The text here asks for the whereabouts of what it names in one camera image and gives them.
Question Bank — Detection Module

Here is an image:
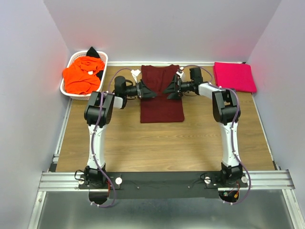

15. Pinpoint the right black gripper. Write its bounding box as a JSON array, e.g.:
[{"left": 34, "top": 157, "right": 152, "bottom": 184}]
[{"left": 162, "top": 75, "right": 193, "bottom": 101}]

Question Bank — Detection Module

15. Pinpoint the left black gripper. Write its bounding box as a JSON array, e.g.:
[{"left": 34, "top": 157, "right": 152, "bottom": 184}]
[{"left": 123, "top": 79, "right": 156, "bottom": 99}]

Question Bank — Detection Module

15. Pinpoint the maroon t shirt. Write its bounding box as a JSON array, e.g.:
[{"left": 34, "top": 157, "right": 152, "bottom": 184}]
[{"left": 140, "top": 65, "right": 184, "bottom": 123}]

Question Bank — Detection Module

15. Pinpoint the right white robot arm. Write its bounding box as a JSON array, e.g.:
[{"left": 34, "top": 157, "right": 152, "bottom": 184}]
[{"left": 163, "top": 65, "right": 243, "bottom": 187}]

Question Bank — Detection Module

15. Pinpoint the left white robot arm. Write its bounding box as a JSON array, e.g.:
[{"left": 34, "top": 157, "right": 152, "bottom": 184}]
[{"left": 79, "top": 76, "right": 157, "bottom": 188}]

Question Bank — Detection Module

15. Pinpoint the folded pink t shirt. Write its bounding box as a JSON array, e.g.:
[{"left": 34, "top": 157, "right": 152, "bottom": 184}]
[{"left": 213, "top": 62, "right": 257, "bottom": 93}]

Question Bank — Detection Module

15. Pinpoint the black t shirt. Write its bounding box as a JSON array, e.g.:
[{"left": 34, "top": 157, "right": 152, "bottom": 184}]
[{"left": 86, "top": 47, "right": 104, "bottom": 80}]

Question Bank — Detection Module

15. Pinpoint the orange t shirt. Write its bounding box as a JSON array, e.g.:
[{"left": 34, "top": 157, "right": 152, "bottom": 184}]
[{"left": 62, "top": 56, "right": 105, "bottom": 95}]

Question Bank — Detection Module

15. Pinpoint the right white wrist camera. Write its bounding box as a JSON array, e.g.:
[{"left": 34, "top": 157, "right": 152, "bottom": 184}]
[{"left": 176, "top": 67, "right": 185, "bottom": 80}]

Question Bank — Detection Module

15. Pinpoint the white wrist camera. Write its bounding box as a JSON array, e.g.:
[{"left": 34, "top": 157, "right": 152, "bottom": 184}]
[
  {"left": 131, "top": 69, "right": 141, "bottom": 83},
  {"left": 176, "top": 67, "right": 185, "bottom": 80}
]

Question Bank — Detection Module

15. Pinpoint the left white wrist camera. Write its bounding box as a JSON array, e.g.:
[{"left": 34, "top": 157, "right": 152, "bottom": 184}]
[{"left": 131, "top": 69, "right": 141, "bottom": 83}]

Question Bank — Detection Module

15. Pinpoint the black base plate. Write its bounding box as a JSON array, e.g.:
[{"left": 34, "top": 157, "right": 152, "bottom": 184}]
[{"left": 76, "top": 170, "right": 248, "bottom": 202}]

